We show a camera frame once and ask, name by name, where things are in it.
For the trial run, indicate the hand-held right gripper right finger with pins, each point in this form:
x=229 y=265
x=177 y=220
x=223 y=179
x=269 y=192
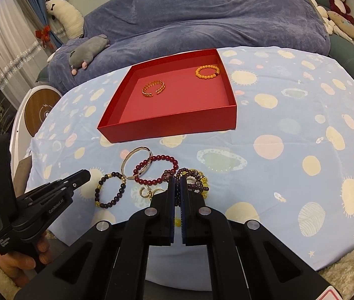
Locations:
x=183 y=212

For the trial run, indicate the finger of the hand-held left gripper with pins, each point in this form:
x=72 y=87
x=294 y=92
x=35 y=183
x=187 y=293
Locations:
x=70 y=181

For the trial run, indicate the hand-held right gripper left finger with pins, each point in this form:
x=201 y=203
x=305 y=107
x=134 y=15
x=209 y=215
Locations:
x=172 y=212

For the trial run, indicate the small gold hoop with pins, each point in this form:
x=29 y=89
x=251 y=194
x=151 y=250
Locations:
x=142 y=192

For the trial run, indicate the thin gold bangle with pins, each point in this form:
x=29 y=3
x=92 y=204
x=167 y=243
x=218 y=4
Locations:
x=123 y=163

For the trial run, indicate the red tray box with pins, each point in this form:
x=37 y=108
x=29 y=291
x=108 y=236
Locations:
x=170 y=100

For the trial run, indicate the person's left hand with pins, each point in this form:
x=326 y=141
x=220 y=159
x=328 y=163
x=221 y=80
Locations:
x=14 y=264

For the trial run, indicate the round wooden side table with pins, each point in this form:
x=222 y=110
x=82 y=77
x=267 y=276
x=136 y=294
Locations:
x=36 y=112

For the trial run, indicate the grey plush mouse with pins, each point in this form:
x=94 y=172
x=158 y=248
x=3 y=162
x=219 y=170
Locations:
x=86 y=51

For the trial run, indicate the white sheer curtain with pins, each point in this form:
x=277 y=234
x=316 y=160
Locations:
x=1 y=53

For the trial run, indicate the red curtain bow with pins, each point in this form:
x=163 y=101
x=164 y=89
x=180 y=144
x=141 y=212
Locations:
x=44 y=34

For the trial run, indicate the white plush cow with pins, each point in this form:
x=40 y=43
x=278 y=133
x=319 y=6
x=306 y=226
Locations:
x=70 y=18

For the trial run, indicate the cream fleece garment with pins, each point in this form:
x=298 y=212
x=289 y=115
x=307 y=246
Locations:
x=352 y=272

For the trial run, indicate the blue blanket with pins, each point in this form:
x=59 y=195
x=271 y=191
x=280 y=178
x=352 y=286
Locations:
x=195 y=12

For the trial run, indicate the green sofa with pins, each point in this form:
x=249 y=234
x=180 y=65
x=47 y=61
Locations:
x=352 y=56

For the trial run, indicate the white plush toy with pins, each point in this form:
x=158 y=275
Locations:
x=322 y=12

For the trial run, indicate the cookie plush toy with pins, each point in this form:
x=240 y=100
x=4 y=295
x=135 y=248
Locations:
x=344 y=25

